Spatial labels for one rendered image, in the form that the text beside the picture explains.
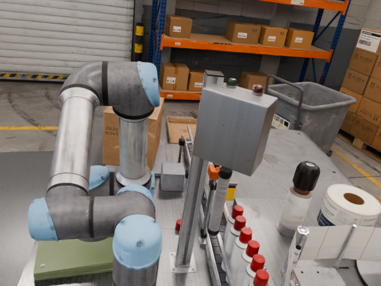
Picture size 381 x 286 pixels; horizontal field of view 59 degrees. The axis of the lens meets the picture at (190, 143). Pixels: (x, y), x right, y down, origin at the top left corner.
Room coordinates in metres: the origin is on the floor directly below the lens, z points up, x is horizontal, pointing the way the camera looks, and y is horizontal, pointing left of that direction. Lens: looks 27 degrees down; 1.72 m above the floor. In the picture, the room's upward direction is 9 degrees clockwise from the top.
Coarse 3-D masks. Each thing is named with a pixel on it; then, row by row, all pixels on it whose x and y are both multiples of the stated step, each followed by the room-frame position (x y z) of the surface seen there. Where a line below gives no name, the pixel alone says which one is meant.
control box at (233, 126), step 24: (216, 96) 0.79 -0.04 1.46; (240, 96) 0.78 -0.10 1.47; (264, 96) 0.81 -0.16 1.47; (216, 120) 0.78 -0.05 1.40; (240, 120) 0.76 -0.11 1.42; (264, 120) 0.74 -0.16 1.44; (216, 144) 0.78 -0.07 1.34; (240, 144) 0.75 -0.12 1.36; (264, 144) 0.79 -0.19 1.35; (240, 168) 0.75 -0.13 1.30
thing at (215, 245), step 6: (186, 138) 1.73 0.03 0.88; (204, 192) 1.23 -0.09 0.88; (204, 198) 1.19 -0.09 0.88; (204, 204) 1.15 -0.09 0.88; (204, 210) 1.11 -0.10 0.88; (222, 216) 1.09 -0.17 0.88; (222, 222) 1.05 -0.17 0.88; (222, 228) 1.01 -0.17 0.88; (222, 234) 0.98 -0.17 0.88; (210, 240) 0.96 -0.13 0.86; (216, 240) 0.94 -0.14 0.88; (222, 240) 0.95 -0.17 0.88; (216, 246) 0.91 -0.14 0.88; (216, 252) 0.89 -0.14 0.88; (216, 258) 0.86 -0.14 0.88; (222, 276) 0.78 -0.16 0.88; (222, 282) 0.76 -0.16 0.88
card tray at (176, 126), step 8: (168, 120) 2.04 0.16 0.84; (176, 120) 2.05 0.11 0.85; (184, 120) 2.06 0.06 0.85; (192, 120) 2.07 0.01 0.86; (168, 128) 1.86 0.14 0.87; (176, 128) 1.95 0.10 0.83; (184, 128) 1.97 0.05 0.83; (192, 128) 1.99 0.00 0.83; (168, 136) 1.82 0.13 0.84; (176, 136) 1.84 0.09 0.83; (184, 136) 1.86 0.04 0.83
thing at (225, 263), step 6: (192, 138) 1.58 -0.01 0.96; (192, 144) 1.51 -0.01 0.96; (204, 186) 1.15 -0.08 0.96; (222, 246) 0.83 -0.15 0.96; (222, 252) 0.80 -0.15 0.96; (222, 258) 0.79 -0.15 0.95; (228, 264) 0.76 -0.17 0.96; (228, 270) 0.73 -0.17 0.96; (228, 276) 0.71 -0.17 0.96; (228, 282) 0.70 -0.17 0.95
